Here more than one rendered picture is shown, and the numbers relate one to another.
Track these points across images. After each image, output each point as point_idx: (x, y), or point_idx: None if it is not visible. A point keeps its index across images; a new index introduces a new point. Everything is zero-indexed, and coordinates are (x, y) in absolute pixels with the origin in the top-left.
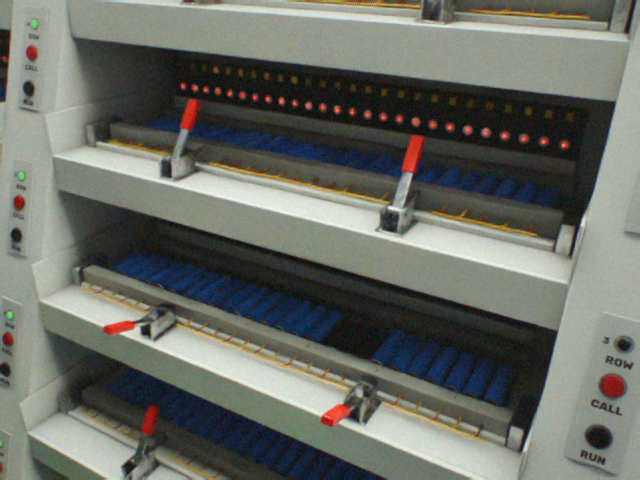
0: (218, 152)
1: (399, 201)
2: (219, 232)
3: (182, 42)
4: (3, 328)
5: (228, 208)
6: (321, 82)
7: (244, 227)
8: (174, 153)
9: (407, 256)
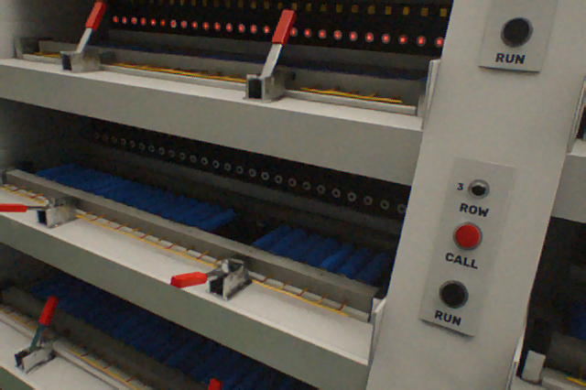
0: (124, 56)
1: (267, 70)
2: (110, 118)
3: None
4: None
5: (115, 92)
6: (227, 3)
7: (129, 110)
8: (77, 49)
9: (270, 120)
